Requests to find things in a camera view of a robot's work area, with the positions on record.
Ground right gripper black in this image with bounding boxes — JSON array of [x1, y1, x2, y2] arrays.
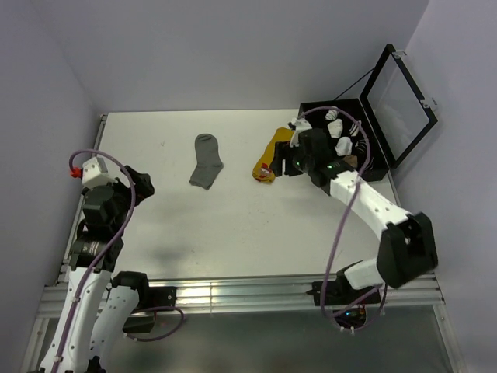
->
[[268, 141, 314, 177]]

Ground yellow sock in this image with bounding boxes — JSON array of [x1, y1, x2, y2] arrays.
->
[[252, 127, 294, 184]]

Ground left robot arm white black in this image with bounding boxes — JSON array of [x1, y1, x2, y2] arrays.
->
[[39, 162, 155, 372]]

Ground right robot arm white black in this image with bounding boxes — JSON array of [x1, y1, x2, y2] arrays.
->
[[270, 128, 438, 305]]

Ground white rolled sock upper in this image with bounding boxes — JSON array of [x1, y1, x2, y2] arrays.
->
[[327, 119, 343, 138]]

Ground white rolled sock lower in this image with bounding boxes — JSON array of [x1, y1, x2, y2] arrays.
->
[[335, 137, 353, 157]]

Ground brown rolled sock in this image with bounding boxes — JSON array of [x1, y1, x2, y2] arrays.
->
[[342, 155, 358, 169]]

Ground grey sock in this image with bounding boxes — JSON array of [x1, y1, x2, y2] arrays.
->
[[189, 134, 224, 190]]

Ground black storage box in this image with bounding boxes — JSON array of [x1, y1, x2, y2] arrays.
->
[[299, 99, 388, 182]]

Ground black white striped rolled sock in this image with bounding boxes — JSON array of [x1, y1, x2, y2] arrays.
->
[[348, 120, 362, 138]]

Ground dark colourful striped rolled sock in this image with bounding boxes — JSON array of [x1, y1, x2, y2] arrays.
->
[[363, 156, 374, 171]]

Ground black electronics box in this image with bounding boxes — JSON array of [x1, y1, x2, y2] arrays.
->
[[123, 315, 155, 335]]

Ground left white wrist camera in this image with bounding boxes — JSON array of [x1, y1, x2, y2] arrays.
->
[[71, 157, 113, 189]]

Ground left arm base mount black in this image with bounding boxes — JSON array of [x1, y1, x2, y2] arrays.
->
[[109, 286, 177, 311]]

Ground glass box lid black frame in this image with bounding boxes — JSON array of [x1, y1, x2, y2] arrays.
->
[[360, 44, 438, 169]]

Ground aluminium frame rail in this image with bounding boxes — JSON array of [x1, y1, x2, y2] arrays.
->
[[21, 271, 446, 373]]

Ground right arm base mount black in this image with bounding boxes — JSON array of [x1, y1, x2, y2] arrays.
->
[[305, 280, 381, 306]]

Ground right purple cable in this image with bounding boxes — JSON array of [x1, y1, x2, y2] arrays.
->
[[297, 106, 388, 332]]

